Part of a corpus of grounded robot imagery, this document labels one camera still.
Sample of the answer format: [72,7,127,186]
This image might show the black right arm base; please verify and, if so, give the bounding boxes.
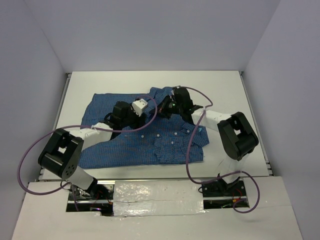
[198,178,249,210]

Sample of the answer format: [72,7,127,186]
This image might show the blue checked long sleeve shirt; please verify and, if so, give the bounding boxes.
[78,87,210,169]

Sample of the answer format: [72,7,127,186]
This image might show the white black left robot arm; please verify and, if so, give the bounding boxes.
[38,98,148,199]

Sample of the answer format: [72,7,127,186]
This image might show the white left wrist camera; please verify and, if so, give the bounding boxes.
[131,98,148,117]

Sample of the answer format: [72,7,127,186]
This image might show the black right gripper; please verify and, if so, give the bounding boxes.
[149,94,183,120]

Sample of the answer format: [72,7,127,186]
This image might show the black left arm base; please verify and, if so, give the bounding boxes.
[65,182,115,217]

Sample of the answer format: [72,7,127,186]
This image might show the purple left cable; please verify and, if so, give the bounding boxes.
[17,95,159,213]

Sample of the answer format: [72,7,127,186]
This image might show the silver tape patch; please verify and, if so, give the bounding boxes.
[113,180,205,217]

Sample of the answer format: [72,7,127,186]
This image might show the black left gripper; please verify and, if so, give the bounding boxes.
[120,102,147,131]

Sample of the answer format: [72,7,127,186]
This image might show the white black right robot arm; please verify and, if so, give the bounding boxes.
[150,86,259,196]

